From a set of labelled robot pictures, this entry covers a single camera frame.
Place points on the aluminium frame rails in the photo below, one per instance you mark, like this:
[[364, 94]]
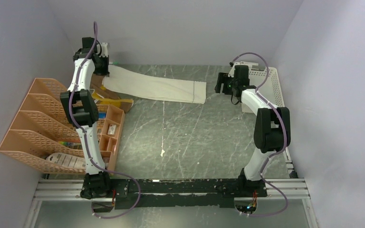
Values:
[[176, 141]]

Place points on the orange compartment tray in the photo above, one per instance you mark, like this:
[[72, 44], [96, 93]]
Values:
[[110, 127]]

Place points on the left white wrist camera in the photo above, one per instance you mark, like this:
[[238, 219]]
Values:
[[104, 49]]

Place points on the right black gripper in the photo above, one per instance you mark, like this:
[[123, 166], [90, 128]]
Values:
[[223, 78]]

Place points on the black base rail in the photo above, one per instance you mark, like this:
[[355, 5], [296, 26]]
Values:
[[126, 193]]

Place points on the brown yellow cloth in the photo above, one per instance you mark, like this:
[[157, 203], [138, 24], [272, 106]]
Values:
[[106, 96]]

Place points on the white plastic basket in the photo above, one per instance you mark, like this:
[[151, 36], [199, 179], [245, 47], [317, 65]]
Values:
[[271, 90]]

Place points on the white patterned pouch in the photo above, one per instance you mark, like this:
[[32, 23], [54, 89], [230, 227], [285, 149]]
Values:
[[66, 160]]

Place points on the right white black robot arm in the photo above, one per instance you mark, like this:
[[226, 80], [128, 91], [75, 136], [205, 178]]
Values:
[[272, 127]]

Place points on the orange file organizer rack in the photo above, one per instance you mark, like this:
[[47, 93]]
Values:
[[38, 127]]

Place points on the white towel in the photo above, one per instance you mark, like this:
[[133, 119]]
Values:
[[124, 81]]

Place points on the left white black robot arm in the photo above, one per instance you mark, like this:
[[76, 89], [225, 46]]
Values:
[[82, 112]]

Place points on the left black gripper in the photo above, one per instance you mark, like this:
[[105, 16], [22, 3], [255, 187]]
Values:
[[105, 72]]

